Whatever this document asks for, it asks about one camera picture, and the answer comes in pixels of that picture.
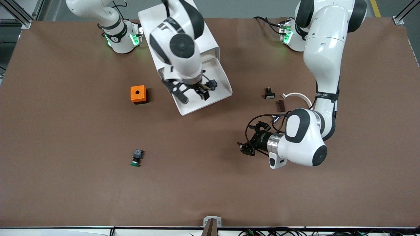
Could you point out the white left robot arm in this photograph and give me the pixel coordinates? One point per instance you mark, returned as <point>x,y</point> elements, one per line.
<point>325,39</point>

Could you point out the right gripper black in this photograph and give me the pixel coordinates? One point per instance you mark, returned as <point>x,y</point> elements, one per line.
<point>200,89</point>

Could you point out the brown ridged block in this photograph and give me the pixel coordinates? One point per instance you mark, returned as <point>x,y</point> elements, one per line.
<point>280,106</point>

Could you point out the small metal fitting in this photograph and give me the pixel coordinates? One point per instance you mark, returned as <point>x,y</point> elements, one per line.
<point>275,118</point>

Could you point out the red push button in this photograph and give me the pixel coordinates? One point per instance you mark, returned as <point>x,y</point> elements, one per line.
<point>213,84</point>

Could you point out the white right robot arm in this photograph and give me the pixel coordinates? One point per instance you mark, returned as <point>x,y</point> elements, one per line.
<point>178,46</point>

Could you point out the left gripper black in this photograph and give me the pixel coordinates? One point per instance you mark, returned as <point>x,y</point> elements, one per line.
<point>261,139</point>

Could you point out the green push button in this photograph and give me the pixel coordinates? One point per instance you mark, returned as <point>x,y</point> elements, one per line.
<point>136,157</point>

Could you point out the black white switch module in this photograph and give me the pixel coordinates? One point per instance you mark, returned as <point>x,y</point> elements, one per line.
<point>269,95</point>

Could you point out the aluminium frame profile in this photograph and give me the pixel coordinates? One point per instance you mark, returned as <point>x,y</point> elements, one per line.
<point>19,13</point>
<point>402,16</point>

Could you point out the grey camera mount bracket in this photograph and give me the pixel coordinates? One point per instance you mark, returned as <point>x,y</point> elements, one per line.
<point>206,222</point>

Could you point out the orange button box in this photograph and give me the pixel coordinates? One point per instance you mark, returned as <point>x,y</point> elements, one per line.
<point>137,93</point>

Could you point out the white curved plastic clip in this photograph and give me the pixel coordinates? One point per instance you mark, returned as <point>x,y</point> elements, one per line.
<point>297,94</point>

